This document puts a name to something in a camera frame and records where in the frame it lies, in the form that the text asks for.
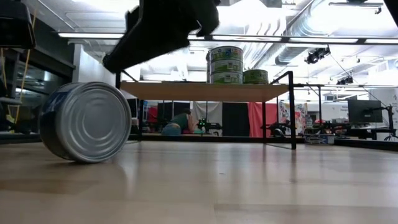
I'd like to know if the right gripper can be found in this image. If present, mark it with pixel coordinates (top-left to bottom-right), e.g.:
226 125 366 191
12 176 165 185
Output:
102 0 221 75

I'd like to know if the black ceiling spotlight cluster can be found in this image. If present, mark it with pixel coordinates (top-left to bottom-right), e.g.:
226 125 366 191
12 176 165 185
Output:
304 45 331 65

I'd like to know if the white hanging sheet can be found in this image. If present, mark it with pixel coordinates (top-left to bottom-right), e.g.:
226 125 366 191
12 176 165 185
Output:
192 101 223 134

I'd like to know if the black background table frame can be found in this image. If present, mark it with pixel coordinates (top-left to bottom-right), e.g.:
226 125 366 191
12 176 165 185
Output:
294 82 326 135

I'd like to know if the person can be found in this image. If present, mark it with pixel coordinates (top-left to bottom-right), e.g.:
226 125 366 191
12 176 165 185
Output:
160 108 197 136

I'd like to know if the red curtain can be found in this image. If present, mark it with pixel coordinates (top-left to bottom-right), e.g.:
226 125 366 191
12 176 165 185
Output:
248 101 279 138

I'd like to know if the dark green tuna can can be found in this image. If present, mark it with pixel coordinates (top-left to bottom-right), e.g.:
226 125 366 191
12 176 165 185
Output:
243 68 269 85

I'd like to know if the black background desk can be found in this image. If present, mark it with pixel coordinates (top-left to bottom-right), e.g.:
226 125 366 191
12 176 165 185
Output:
345 126 398 141

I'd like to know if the dark metal rack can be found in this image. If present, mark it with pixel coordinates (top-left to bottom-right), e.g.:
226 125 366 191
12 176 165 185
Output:
0 48 25 134

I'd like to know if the wooden shelf with black legs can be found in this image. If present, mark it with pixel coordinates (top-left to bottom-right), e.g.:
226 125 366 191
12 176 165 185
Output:
114 70 297 151

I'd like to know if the green white tuna can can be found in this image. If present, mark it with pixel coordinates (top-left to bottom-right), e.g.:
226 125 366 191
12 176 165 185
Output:
210 45 244 61
211 58 244 73
211 71 244 85

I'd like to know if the black ceiling light rail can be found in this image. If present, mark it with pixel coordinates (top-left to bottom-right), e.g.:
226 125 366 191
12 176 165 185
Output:
57 30 398 46

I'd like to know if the colourful poster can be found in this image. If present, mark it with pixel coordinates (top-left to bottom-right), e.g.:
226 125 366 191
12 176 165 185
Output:
278 101 308 131

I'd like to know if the background robot with green light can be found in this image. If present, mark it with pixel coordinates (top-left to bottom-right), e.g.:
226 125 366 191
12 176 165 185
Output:
195 117 223 135

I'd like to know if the black partition panel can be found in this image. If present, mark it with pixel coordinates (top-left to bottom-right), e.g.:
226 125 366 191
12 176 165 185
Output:
222 101 249 137
157 101 191 131

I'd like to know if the black table edge rail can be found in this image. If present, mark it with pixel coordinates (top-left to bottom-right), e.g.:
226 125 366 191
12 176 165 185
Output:
0 133 398 153

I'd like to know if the black computer monitor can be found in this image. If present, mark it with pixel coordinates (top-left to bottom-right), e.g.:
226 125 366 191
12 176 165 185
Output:
347 99 384 124

